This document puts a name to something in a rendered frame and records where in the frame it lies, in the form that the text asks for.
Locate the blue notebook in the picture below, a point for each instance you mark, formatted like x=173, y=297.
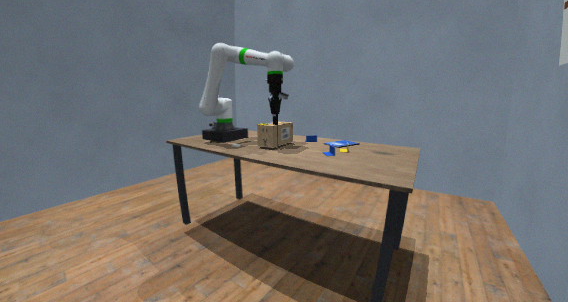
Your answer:
x=342, y=143

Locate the tan cardboard box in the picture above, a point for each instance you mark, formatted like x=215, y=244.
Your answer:
x=272, y=136

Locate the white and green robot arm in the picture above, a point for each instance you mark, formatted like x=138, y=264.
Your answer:
x=210, y=104

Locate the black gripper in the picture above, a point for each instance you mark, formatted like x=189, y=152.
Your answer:
x=275, y=106

